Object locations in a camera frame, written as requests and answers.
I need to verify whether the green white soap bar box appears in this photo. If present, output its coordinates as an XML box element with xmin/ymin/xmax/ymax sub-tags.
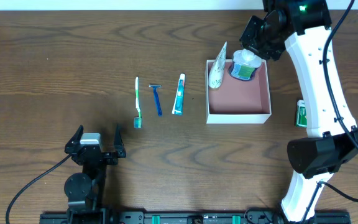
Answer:
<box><xmin>295</xmin><ymin>100</ymin><xmax>307</xmax><ymax>128</ymax></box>

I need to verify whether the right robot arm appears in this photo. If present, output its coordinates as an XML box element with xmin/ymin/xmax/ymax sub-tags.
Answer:
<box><xmin>240</xmin><ymin>0</ymin><xmax>358</xmax><ymax>223</ymax></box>

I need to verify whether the left black cable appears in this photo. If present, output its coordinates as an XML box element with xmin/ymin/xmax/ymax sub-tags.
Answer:
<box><xmin>4</xmin><ymin>154</ymin><xmax>73</xmax><ymax>224</ymax></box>

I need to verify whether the white cardboard box pink interior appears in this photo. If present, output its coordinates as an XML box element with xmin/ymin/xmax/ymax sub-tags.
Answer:
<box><xmin>205</xmin><ymin>59</ymin><xmax>272</xmax><ymax>124</ymax></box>

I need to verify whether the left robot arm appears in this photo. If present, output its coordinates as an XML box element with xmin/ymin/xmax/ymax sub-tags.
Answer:
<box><xmin>64</xmin><ymin>125</ymin><xmax>126</xmax><ymax>224</ymax></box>

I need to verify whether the white floral lotion tube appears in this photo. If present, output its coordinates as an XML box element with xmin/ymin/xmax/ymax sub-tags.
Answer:
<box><xmin>208</xmin><ymin>42</ymin><xmax>227</xmax><ymax>89</ymax></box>

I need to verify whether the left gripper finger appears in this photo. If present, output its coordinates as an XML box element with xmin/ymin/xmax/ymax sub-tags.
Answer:
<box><xmin>65</xmin><ymin>125</ymin><xmax>84</xmax><ymax>154</ymax></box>
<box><xmin>114</xmin><ymin>124</ymin><xmax>125</xmax><ymax>152</ymax></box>

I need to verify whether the clear pump soap bottle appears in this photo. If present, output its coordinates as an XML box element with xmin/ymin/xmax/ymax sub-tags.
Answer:
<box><xmin>228</xmin><ymin>49</ymin><xmax>262</xmax><ymax>81</ymax></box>

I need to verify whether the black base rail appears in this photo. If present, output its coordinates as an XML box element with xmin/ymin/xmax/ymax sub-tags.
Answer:
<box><xmin>39</xmin><ymin>210</ymin><xmax>351</xmax><ymax>224</ymax></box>

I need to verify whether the teal white toothpaste tube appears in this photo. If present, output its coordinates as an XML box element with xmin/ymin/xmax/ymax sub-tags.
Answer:
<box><xmin>172</xmin><ymin>73</ymin><xmax>186</xmax><ymax>115</ymax></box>

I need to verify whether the green white toothbrush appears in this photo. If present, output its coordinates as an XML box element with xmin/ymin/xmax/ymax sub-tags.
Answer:
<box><xmin>134</xmin><ymin>77</ymin><xmax>142</xmax><ymax>129</ymax></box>

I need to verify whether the blue disposable razor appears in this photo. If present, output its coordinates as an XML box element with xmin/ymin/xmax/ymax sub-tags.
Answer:
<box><xmin>149</xmin><ymin>84</ymin><xmax>162</xmax><ymax>116</ymax></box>

